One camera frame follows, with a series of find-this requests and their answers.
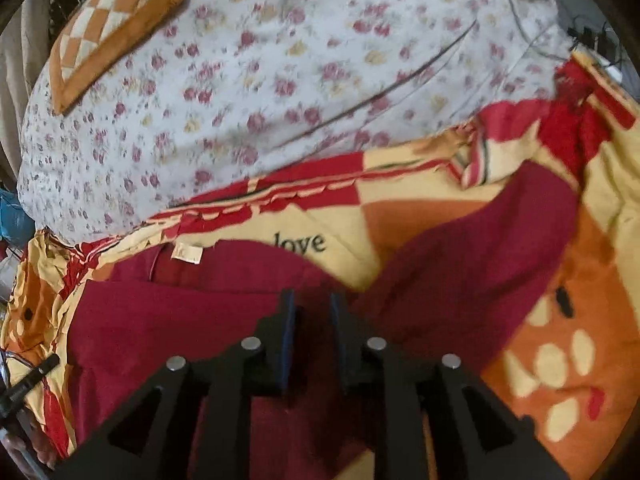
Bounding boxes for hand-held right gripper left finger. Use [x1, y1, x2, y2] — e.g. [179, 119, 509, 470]
[50, 288, 303, 480]

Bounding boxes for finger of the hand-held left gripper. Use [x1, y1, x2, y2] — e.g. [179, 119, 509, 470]
[0, 354, 58, 423]

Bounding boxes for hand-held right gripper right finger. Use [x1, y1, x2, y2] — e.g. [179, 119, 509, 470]
[327, 292, 571, 480]

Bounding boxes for maroon pants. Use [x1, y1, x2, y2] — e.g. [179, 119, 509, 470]
[67, 162, 581, 480]

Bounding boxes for blue plastic bag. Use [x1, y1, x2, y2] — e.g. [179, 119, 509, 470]
[0, 190, 32, 241]

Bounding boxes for red orange printed blanket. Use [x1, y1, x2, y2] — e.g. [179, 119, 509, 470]
[0, 50, 640, 480]

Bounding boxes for white floral bedsheet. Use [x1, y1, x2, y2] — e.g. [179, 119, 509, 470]
[17, 0, 576, 246]

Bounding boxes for beige curtain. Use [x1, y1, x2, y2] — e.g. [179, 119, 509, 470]
[0, 0, 56, 181]

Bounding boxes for orange checkered cushion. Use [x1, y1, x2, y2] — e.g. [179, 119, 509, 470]
[49, 0, 188, 116]

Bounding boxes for black plug with cables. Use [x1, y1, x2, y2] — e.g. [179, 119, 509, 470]
[567, 15, 626, 68]

